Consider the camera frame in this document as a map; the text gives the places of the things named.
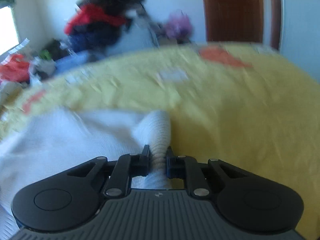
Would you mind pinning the pink plastic bag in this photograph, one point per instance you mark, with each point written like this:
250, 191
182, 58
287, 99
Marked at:
178, 26

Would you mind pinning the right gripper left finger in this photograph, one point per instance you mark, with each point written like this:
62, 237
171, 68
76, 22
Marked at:
73, 197

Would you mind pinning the navy blue clothes on pile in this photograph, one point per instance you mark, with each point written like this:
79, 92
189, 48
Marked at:
93, 35

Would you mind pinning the window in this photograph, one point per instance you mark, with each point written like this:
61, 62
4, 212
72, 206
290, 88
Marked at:
9, 37

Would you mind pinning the light blue knit garment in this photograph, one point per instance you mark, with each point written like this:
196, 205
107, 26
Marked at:
72, 61

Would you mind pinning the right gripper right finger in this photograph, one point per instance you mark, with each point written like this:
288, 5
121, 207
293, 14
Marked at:
243, 199

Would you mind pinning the red jacket on pile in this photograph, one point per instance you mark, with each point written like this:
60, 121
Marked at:
89, 14

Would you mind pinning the white knit sweater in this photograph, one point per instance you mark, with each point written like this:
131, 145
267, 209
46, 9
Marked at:
61, 139

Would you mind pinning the brown wooden door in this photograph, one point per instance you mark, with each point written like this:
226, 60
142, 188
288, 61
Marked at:
256, 21

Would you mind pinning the yellow carrot print bedsheet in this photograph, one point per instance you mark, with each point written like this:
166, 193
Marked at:
243, 104

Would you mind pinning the red plastic bag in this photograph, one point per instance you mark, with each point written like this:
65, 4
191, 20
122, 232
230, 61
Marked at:
15, 69

